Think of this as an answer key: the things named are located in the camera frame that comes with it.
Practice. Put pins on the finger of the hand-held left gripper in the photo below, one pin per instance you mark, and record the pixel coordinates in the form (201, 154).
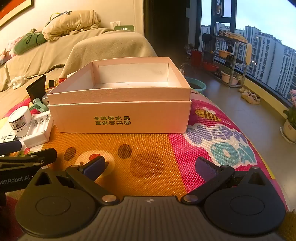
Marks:
(39, 155)
(11, 147)

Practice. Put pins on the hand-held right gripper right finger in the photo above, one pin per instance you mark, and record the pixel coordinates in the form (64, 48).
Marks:
(206, 168)

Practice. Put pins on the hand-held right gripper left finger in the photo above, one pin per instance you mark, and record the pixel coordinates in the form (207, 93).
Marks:
(95, 167)

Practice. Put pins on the pink cardboard box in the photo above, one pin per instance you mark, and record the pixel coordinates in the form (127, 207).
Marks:
(120, 109)

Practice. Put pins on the small white labelled box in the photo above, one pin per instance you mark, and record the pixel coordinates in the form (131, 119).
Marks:
(8, 138)

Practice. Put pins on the white battery charger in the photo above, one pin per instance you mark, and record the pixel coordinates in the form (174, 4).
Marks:
(39, 129)

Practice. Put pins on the white round jar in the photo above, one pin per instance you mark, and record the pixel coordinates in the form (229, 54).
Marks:
(20, 120)

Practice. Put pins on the teal plastic clip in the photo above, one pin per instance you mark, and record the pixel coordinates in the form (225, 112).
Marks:
(39, 104)

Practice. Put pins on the colourful cartoon play mat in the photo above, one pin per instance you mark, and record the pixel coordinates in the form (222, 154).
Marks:
(148, 148)

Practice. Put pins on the white toy figure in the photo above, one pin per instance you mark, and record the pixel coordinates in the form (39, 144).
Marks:
(18, 82)

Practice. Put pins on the small red box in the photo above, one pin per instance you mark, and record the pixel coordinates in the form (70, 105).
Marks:
(62, 80)

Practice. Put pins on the teal plastic basin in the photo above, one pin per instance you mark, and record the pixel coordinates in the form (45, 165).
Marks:
(197, 84)

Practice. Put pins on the white rectangular planter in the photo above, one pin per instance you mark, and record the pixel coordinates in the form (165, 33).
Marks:
(230, 78)

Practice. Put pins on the potted pink flower plant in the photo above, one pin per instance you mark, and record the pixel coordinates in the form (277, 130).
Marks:
(290, 125)

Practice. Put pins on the pink plush toy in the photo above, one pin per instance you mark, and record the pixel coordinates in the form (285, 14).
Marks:
(7, 49)

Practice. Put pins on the beige covered sofa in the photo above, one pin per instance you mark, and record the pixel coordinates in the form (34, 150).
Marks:
(46, 55)

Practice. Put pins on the red plastic basin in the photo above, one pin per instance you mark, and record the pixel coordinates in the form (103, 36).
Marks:
(210, 66)

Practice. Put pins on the green plush toy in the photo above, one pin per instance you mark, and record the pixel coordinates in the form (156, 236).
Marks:
(27, 41)

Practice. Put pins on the red storage bin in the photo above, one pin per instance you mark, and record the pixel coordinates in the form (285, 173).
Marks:
(196, 56)

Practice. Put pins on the orange plastic basin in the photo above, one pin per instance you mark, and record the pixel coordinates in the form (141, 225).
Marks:
(225, 53)

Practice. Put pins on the yellow hanging towel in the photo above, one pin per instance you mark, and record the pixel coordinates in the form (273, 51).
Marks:
(248, 53)

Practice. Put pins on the metal shelf rack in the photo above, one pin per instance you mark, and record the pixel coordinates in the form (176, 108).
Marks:
(231, 46)

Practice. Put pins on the green digital clock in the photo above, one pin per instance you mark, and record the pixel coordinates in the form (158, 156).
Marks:
(124, 28)

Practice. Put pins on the framed wall picture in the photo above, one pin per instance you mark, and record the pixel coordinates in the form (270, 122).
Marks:
(11, 9)

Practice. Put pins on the white wall socket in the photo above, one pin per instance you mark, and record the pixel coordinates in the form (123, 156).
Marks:
(115, 23)

